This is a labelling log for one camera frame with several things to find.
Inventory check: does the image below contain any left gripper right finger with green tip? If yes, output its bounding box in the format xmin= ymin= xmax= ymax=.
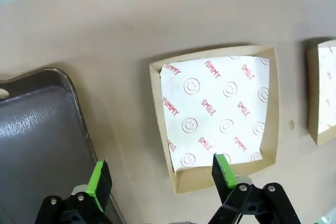
xmin=207 ymin=153 xmax=300 ymax=224

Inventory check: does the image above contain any left gripper left finger with green tip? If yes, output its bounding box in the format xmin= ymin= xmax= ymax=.
xmin=35 ymin=158 xmax=113 ymax=224

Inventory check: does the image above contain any kraft paper box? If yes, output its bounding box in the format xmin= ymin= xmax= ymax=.
xmin=149 ymin=45 xmax=279 ymax=196
xmin=306 ymin=39 xmax=336 ymax=146

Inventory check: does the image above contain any dark brown plastic tray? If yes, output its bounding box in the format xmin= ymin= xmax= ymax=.
xmin=0 ymin=67 xmax=125 ymax=224

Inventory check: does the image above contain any white smiley print liner paper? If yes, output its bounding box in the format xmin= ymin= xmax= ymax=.
xmin=317 ymin=40 xmax=336 ymax=136
xmin=160 ymin=55 xmax=271 ymax=175

